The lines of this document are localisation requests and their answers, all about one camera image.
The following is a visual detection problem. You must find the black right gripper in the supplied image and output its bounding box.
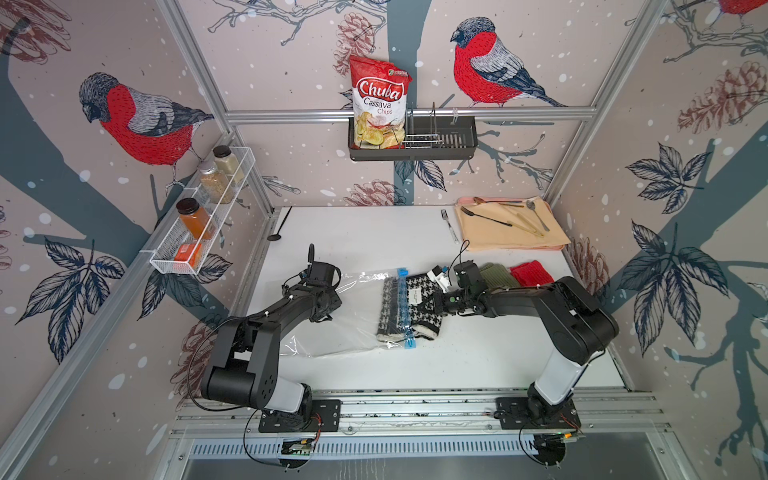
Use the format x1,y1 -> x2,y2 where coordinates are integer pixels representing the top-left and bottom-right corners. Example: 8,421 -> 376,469
414,291 -> 471,317

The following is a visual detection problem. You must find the green knitted cloth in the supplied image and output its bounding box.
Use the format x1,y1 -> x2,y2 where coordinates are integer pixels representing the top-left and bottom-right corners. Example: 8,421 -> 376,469
479,263 -> 521,290

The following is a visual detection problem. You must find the houndstooth black white scarf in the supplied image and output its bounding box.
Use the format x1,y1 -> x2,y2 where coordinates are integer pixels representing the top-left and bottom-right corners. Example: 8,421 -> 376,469
376,274 -> 442,343

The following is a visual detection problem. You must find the clear vacuum bag blue zipper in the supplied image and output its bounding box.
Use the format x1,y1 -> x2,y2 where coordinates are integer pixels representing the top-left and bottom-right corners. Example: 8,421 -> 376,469
279,269 -> 410,358

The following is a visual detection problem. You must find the red knitted cloth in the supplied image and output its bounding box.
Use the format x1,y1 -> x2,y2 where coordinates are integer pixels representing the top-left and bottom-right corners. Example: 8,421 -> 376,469
509,260 -> 555,287

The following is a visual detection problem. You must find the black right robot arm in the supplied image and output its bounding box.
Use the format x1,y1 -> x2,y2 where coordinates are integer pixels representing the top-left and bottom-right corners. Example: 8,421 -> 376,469
432,261 -> 619,430

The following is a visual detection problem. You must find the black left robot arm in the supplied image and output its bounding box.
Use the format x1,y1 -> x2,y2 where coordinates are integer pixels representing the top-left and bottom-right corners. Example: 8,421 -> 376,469
200,261 -> 342,428

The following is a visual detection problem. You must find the red Chuba cassava chips bag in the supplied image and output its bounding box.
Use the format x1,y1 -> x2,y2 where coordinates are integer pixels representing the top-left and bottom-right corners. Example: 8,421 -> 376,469
349,56 -> 412,150

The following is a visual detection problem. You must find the black ladle at table edge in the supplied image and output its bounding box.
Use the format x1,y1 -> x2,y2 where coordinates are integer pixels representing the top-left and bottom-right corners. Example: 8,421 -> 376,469
267,207 -> 293,242

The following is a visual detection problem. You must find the silver fork on table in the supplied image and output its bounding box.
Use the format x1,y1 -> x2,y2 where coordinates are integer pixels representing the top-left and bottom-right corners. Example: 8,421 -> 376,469
440,209 -> 460,244

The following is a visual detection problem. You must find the gold utensil on placemat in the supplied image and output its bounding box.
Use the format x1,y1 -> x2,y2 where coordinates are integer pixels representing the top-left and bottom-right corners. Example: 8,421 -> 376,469
515,212 -> 544,238

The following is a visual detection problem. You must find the beige placemat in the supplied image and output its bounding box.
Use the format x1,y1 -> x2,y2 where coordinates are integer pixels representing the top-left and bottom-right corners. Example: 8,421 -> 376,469
454,197 -> 571,251

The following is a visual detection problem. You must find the pink tray under placemat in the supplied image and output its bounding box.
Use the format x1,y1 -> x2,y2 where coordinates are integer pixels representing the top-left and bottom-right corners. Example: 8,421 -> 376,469
456,197 -> 517,205

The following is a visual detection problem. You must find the copper spoon on placemat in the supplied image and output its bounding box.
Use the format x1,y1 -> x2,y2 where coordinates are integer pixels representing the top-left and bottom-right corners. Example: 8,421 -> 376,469
473,196 -> 527,208

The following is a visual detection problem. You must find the silver spoon on placemat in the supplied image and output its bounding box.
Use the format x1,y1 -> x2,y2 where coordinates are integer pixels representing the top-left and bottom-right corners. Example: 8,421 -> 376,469
526,200 -> 550,232

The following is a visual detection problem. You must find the small orange box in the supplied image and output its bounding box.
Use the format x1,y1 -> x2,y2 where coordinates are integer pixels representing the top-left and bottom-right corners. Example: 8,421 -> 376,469
173,242 -> 204,269

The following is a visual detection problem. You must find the orange spice jar black lid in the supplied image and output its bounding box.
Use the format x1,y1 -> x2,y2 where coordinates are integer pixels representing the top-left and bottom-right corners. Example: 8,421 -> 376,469
176,197 -> 215,240

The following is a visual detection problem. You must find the tan spice jar middle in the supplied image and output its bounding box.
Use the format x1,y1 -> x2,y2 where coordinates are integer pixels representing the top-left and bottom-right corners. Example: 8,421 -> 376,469
198,160 -> 235,204

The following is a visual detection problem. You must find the yellow spice jar black lid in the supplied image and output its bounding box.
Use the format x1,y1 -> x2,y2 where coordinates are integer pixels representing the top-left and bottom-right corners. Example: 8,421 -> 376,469
213,145 -> 245,184

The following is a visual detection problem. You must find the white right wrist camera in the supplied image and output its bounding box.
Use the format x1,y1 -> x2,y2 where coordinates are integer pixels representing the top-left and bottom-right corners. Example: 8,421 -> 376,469
428,266 -> 452,293

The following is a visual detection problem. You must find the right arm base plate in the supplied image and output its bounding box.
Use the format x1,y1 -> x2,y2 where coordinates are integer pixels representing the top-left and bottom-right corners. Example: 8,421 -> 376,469
493,396 -> 582,430

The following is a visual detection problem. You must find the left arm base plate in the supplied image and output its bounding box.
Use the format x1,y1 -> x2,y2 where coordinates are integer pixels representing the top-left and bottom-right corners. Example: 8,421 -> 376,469
258,399 -> 342,433

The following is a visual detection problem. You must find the clear acrylic wall shelf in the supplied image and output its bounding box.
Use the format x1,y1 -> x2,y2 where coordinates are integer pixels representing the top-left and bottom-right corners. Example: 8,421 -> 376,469
150,145 -> 255,277

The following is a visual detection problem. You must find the black wall basket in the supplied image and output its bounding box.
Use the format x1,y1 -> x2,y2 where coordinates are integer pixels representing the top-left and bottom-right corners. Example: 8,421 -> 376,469
348,116 -> 478,162

